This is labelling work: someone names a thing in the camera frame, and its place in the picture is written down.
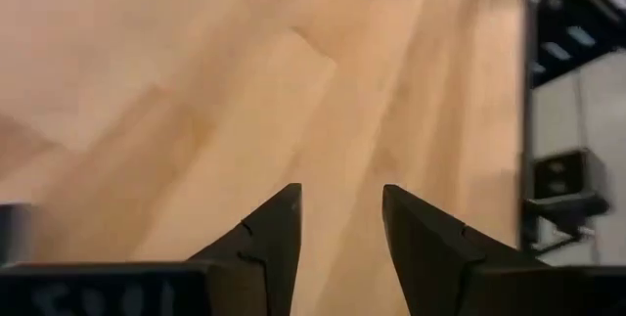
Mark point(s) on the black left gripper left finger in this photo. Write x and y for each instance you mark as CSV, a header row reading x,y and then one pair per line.
x,y
264,257

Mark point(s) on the black table frame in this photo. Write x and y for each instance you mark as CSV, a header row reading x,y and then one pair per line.
x,y
526,135

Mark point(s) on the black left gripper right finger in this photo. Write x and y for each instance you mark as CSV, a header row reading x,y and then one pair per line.
x,y
425,257

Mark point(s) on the black box device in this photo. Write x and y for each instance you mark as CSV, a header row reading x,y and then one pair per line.
x,y
562,184

